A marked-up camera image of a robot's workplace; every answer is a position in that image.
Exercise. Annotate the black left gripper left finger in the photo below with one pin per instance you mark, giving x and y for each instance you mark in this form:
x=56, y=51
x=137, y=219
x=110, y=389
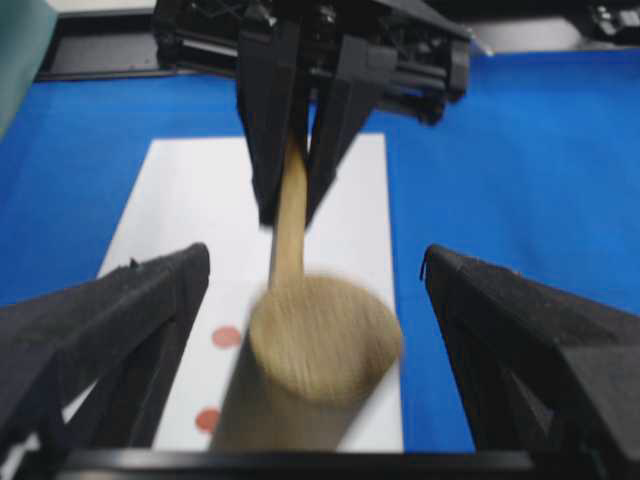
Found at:
x=86, y=371

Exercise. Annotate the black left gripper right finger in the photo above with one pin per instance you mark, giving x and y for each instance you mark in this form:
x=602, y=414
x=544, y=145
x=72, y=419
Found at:
x=549, y=380

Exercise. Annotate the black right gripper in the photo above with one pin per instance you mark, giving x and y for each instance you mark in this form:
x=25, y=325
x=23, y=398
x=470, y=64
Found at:
x=422, y=55

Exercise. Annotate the wooden mallet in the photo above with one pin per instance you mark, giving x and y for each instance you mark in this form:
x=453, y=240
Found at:
x=315, y=349

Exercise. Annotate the blue table cloth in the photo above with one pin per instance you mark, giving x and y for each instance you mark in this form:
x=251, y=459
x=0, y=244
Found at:
x=536, y=169

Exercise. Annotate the green backdrop curtain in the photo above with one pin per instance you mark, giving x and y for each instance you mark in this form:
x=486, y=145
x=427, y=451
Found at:
x=26, y=31

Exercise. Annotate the black aluminium frame rail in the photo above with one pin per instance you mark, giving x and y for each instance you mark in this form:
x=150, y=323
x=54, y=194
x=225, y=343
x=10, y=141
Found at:
x=121, y=44

